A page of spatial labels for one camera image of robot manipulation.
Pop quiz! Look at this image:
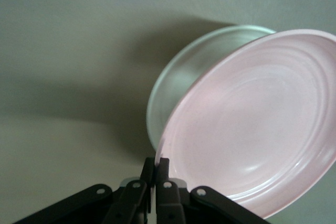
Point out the beige plate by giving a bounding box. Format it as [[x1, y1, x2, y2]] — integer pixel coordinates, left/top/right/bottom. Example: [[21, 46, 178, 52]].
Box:
[[146, 24, 278, 154]]

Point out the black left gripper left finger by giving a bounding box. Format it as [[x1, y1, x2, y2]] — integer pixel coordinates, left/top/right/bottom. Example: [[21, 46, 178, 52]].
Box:
[[104, 157, 156, 224]]

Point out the pink plate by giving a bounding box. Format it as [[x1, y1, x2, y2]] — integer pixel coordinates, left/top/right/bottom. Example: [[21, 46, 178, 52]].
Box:
[[154, 28, 336, 219]]

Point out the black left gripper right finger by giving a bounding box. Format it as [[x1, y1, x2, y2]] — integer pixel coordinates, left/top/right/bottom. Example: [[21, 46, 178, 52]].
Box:
[[156, 157, 185, 224]]

